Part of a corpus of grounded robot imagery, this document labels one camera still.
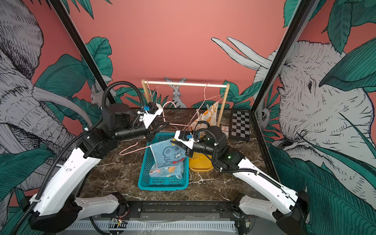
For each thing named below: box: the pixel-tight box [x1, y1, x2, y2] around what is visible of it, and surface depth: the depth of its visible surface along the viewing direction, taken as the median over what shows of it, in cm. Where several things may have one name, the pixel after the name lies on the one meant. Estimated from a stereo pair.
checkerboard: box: [228, 109, 252, 141], surface depth 113 cm
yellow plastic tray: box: [188, 151, 214, 172], surface depth 92 cm
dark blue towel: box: [149, 138, 187, 168], surface depth 73 cm
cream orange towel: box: [189, 101, 219, 132], surface depth 88 cm
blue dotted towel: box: [149, 163, 185, 180], surface depth 85 cm
